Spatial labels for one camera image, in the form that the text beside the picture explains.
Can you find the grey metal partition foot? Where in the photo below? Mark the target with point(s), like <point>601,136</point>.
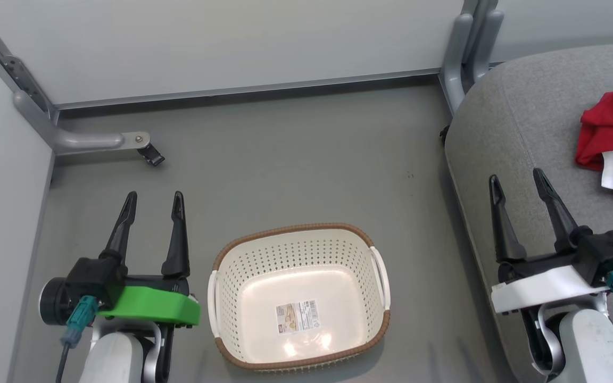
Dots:
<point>83,141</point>
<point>458,58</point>

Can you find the teal left camera connector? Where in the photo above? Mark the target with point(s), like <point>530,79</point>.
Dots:
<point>80,316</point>

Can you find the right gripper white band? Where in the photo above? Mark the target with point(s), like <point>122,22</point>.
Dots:
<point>540,290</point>

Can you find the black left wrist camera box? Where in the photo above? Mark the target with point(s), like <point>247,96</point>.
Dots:
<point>93,276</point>

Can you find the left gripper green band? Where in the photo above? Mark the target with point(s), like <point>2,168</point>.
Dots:
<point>152,306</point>

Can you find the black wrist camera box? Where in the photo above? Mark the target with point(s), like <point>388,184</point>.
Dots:
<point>93,276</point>
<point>607,252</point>

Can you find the red and white garment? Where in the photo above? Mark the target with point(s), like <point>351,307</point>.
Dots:
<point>612,122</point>

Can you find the grey fabric sofa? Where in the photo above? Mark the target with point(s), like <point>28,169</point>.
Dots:
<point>530,122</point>

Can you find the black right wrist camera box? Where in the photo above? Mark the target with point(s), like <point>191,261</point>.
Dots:
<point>607,252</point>

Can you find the barcode sticker label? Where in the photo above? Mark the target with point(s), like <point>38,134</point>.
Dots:
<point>298,316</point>

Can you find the cream perforated laundry basket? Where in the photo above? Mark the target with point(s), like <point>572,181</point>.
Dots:
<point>242,276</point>

